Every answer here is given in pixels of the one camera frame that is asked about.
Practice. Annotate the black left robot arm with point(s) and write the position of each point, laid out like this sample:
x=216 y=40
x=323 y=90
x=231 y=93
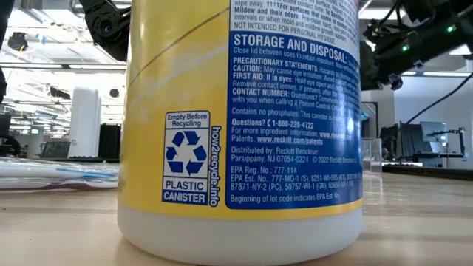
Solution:
x=107 y=26

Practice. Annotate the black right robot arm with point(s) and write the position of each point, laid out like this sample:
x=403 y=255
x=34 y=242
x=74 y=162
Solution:
x=425 y=33

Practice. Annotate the dark partition panel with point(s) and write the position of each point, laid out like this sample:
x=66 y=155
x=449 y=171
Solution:
x=406 y=140

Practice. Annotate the grey monitor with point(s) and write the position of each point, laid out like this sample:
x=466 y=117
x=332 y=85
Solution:
x=434 y=131

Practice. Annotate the dark desk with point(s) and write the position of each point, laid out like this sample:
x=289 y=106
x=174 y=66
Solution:
x=425 y=157

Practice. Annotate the black cabinet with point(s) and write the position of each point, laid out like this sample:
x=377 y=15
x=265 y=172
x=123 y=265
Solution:
x=109 y=142

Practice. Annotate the white pillar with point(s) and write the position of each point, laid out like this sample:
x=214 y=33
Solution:
x=84 y=122

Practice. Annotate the dark monitor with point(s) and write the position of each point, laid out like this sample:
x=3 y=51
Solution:
x=55 y=149

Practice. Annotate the black ceiling camera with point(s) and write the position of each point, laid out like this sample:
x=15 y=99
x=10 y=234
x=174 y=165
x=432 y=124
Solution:
x=16 y=41

